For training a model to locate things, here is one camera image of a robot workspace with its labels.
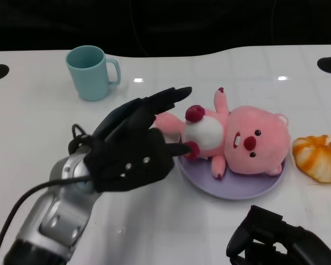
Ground teal plastic mug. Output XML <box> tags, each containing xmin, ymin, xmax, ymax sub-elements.
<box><xmin>65</xmin><ymin>45</ymin><xmax>121</xmax><ymax>102</ymax></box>

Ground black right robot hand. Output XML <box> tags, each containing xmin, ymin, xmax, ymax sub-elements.
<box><xmin>226</xmin><ymin>204</ymin><xmax>331</xmax><ymax>265</ymax></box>

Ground lilac plastic plate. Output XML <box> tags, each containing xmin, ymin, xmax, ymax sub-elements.
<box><xmin>175</xmin><ymin>111</ymin><xmax>286</xmax><ymax>200</ymax></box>

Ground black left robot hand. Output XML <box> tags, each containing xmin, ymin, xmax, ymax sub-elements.
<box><xmin>83</xmin><ymin>86</ymin><xmax>193</xmax><ymax>194</ymax></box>

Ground pink plush beaver doll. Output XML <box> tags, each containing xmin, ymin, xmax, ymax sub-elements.
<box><xmin>154</xmin><ymin>87</ymin><xmax>291</xmax><ymax>181</ymax></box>

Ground orange striped bread toy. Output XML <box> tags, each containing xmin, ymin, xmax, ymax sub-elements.
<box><xmin>292</xmin><ymin>134</ymin><xmax>331</xmax><ymax>183</ymax></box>

